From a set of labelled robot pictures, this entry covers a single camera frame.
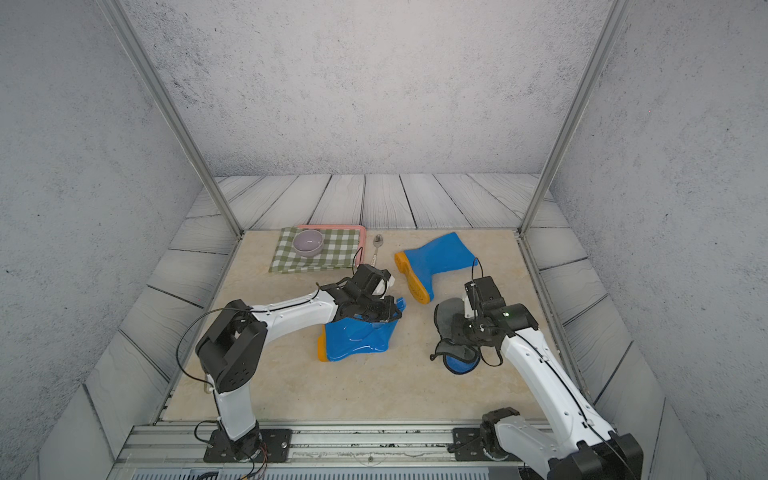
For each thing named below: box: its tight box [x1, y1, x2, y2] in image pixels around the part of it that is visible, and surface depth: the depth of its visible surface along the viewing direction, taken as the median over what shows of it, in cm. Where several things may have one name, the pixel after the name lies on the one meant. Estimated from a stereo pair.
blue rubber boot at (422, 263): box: [395, 232, 479, 304], surface depth 109 cm
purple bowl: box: [292, 229, 324, 257], surface depth 114 cm
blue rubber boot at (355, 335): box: [317, 298, 406, 362], surface depth 86 cm
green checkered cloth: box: [268, 227, 360, 273], surface depth 114 cm
